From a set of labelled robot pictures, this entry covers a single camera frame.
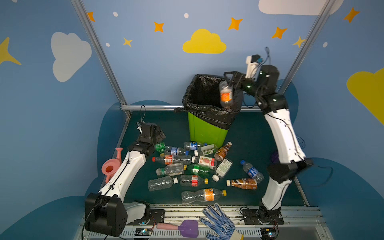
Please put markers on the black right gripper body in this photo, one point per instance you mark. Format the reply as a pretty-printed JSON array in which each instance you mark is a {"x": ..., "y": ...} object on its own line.
[{"x": 237, "y": 79}]

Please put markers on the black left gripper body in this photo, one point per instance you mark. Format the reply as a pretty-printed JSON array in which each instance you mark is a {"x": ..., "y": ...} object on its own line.
[{"x": 160, "y": 133}]

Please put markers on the green plastic soda bottle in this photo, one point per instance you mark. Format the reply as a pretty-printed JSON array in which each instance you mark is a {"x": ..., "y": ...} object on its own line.
[{"x": 160, "y": 147}]

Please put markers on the clear bottle orange cap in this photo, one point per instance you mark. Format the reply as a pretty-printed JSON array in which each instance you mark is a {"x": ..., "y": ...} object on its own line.
[{"x": 226, "y": 94}]

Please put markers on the square bottle white cap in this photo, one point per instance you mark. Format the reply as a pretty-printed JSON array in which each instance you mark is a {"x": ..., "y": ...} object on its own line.
[{"x": 222, "y": 169}]

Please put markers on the small blue label bottle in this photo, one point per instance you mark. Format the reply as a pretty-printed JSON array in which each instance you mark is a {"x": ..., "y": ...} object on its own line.
[{"x": 252, "y": 172}]

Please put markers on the brown tea bottle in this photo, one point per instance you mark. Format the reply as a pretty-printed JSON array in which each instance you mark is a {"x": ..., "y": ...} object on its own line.
[{"x": 245, "y": 184}]

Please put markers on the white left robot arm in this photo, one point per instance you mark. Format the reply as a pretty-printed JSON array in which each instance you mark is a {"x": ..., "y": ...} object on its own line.
[{"x": 105, "y": 212}]

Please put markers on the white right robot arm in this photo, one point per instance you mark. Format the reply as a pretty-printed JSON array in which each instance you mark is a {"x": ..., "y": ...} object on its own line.
[{"x": 292, "y": 159}]

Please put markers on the green plastic bin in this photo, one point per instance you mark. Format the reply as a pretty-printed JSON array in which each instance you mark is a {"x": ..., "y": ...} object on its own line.
[{"x": 203, "y": 132}]

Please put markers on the black bin liner bag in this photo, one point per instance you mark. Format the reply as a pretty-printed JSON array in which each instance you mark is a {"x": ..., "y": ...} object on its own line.
[{"x": 202, "y": 100}]

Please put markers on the blue label water bottle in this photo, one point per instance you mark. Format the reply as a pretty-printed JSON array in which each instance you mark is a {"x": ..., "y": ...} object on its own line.
[{"x": 175, "y": 151}]

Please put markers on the blue label bottle behind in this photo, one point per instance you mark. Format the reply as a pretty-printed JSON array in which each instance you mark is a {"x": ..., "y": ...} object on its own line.
[{"x": 194, "y": 145}]

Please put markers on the clear bottle red cap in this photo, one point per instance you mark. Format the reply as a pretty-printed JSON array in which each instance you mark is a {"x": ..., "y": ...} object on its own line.
[{"x": 170, "y": 159}]

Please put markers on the clear bottle white cap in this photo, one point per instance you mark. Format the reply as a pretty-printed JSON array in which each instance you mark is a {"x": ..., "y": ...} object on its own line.
[{"x": 161, "y": 183}]

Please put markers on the green label square bottle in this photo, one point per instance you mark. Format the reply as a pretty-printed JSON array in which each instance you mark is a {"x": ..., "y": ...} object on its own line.
[{"x": 208, "y": 150}]

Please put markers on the clear bottle yellow cap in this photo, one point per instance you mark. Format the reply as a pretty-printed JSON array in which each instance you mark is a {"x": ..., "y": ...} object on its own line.
[{"x": 192, "y": 181}]

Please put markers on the red label juice bottle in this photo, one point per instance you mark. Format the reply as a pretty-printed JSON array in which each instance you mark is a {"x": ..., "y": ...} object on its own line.
[{"x": 205, "y": 161}]

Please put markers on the pink toy watering can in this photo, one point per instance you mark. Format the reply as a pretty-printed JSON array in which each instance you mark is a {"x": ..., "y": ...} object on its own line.
[{"x": 111, "y": 166}]

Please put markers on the green bottle yellow cap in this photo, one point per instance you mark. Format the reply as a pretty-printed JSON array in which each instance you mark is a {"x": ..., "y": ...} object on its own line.
[{"x": 198, "y": 170}]

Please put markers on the brown sauce bottle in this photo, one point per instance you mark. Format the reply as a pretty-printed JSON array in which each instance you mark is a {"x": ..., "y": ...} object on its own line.
[{"x": 222, "y": 152}]

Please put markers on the clear bottle orange label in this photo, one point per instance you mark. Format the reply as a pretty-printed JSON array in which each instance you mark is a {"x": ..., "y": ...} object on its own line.
[{"x": 204, "y": 195}]

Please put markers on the purple plastic vase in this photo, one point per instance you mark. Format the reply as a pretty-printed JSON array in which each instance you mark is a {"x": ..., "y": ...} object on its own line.
[{"x": 274, "y": 157}]

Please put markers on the purple toy shovel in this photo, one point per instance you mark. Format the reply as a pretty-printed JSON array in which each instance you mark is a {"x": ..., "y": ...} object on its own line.
[{"x": 188, "y": 228}]

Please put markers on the blue dotted work glove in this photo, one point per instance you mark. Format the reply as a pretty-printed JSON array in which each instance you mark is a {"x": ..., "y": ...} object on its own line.
[{"x": 223, "y": 228}]

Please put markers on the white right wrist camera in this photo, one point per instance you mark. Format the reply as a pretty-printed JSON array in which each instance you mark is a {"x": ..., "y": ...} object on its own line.
[{"x": 253, "y": 63}]

